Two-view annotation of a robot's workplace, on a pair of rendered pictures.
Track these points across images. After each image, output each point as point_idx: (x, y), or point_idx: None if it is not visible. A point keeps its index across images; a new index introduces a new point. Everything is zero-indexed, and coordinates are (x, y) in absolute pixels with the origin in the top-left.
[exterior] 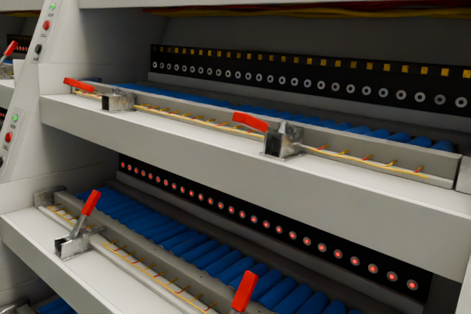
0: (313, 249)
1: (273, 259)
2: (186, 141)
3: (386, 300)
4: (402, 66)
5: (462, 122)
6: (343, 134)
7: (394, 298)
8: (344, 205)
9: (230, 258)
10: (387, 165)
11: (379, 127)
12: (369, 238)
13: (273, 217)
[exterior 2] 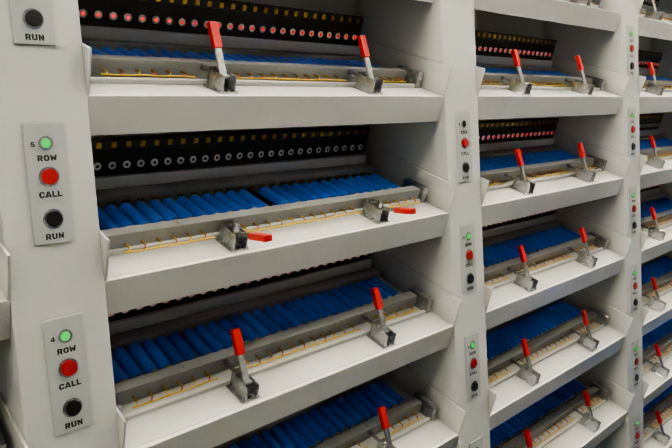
0: (319, 267)
1: (306, 289)
2: (338, 237)
3: (357, 268)
4: (338, 131)
5: (362, 157)
6: (383, 194)
7: (360, 265)
8: (415, 228)
9: (296, 306)
10: (407, 202)
11: (337, 174)
12: (421, 237)
13: None
